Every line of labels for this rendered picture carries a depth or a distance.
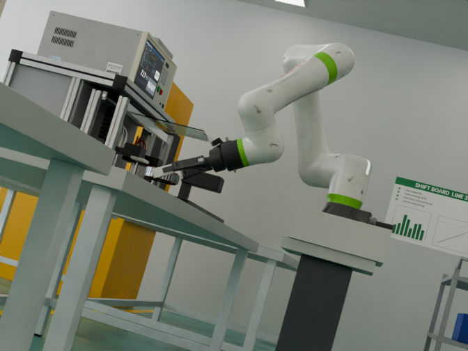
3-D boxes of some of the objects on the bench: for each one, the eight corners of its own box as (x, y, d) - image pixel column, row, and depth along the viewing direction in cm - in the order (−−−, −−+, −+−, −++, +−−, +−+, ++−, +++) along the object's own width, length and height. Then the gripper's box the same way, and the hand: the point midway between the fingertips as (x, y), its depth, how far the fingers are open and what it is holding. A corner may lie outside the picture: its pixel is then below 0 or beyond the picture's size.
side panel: (56, 170, 278) (83, 81, 282) (52, 168, 275) (80, 79, 279) (-17, 150, 284) (11, 63, 288) (-21, 148, 281) (8, 60, 285)
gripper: (227, 153, 272) (164, 171, 275) (213, 139, 249) (145, 159, 252) (232, 175, 270) (169, 193, 273) (219, 163, 248) (150, 182, 250)
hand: (163, 175), depth 262 cm, fingers closed on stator, 11 cm apart
